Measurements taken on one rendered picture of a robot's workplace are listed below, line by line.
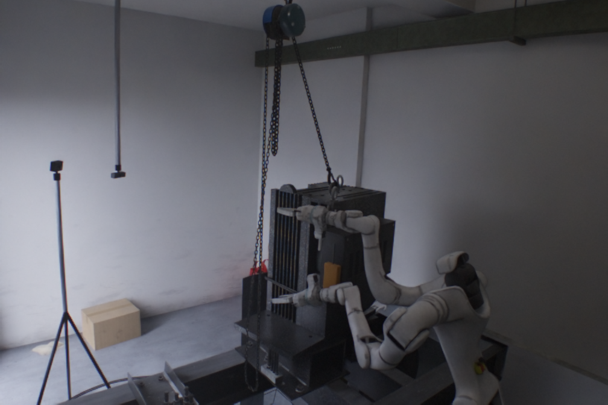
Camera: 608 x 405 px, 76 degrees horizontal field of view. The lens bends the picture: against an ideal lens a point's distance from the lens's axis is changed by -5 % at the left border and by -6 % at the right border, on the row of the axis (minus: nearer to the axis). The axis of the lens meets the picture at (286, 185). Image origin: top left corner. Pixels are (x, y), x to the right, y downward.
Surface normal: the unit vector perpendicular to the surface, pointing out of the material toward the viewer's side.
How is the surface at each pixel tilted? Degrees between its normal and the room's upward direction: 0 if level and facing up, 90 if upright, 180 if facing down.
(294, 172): 90
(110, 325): 90
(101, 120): 90
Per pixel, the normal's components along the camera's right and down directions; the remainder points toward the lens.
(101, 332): 0.69, 0.15
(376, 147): -0.80, 0.07
